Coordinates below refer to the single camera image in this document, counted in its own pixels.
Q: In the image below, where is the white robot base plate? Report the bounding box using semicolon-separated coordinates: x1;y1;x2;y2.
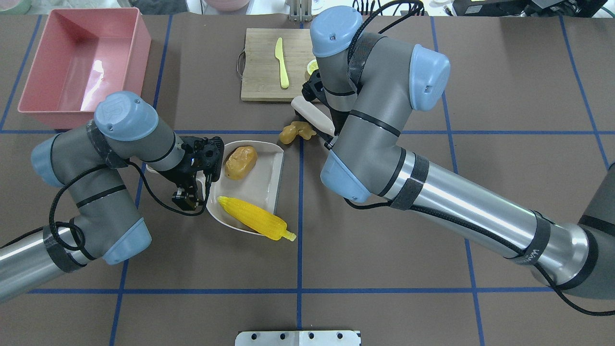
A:
234;330;362;346

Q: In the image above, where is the pink bowl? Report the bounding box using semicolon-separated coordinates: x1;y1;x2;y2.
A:
205;0;250;12

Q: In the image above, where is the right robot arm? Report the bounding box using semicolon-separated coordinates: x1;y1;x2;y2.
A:
310;6;615;300

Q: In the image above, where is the beige plastic dustpan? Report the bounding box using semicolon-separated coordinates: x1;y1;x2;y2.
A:
147;136;283;236

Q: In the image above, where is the brown toy potato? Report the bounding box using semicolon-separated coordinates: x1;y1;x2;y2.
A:
224;146;258;180

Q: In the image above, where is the yellow toy lemon slice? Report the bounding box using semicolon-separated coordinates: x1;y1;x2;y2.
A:
306;59;319;76

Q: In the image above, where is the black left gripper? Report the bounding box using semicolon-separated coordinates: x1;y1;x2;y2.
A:
171;136;224;211

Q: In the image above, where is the bamboo cutting board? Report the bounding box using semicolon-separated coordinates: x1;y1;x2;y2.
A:
240;28;315;102

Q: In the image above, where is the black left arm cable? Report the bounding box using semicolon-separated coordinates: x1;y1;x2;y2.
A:
0;159;214;253

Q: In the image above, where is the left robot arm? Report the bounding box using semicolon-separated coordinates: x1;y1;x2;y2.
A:
1;91;224;302

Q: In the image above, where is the yellow plastic knife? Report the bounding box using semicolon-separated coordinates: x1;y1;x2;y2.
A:
274;37;290;90

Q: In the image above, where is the pink plastic bin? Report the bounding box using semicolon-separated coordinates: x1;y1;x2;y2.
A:
17;7;151;129

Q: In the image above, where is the tan toy ginger root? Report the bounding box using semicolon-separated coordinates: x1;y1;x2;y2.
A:
279;121;317;145

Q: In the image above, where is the yellow toy corn cob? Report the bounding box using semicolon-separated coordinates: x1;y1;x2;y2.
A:
217;196;297;241

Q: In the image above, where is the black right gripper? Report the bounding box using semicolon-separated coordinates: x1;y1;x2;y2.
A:
302;70;332;111

